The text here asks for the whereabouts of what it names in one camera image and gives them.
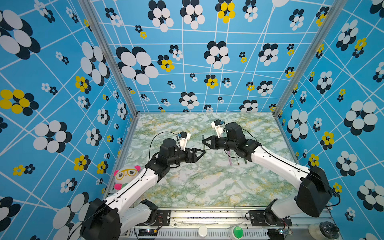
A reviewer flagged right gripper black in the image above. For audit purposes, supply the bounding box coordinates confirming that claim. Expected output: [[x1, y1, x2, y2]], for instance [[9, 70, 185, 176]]
[[201, 136, 238, 152]]

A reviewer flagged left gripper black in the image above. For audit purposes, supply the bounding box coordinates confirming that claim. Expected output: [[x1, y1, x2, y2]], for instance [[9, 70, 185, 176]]
[[168, 146, 206, 167]]

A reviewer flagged pink pen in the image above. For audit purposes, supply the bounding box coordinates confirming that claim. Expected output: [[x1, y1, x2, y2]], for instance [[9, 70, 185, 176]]
[[227, 151, 233, 166]]

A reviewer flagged light green pen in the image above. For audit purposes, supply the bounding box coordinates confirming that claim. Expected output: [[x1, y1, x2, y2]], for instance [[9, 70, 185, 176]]
[[202, 134, 206, 150]]

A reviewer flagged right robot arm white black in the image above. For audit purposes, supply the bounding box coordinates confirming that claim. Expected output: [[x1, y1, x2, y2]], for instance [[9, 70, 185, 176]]
[[202, 121, 333, 225]]

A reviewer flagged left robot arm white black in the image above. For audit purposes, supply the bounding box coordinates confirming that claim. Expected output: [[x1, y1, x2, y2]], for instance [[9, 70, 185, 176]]
[[77, 139, 206, 240]]

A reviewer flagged white push button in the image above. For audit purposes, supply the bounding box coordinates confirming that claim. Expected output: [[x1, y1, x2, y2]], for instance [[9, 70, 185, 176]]
[[198, 226, 208, 239]]

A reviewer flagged plush toy pink green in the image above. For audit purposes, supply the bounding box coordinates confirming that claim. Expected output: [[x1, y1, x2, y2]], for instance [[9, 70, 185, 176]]
[[114, 165, 141, 190]]

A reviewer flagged green push button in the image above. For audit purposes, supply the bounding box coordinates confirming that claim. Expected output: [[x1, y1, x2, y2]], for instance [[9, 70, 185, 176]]
[[229, 226, 244, 240]]

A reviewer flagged tape roll spool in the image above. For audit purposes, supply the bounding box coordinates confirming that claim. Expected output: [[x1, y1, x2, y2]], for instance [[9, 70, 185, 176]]
[[308, 222, 340, 240]]

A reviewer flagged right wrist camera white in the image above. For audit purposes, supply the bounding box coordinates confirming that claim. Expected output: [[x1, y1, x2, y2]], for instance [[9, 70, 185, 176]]
[[211, 120, 225, 138]]

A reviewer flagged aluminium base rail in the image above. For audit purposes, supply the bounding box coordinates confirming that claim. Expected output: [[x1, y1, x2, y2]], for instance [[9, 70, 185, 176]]
[[118, 207, 335, 240]]

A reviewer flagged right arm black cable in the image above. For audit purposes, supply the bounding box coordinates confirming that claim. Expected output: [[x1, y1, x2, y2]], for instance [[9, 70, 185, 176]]
[[223, 128, 341, 208]]

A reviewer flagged right aluminium corner post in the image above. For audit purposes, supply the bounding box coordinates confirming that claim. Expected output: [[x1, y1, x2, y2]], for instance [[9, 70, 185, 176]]
[[273, 0, 347, 120]]

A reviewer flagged aluminium corner post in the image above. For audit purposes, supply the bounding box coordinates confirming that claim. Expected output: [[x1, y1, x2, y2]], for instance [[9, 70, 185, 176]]
[[273, 0, 347, 120], [79, 0, 138, 118]]

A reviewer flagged left aluminium corner post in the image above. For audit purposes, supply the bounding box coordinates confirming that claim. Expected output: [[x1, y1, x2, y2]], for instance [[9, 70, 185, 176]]
[[79, 0, 138, 118]]

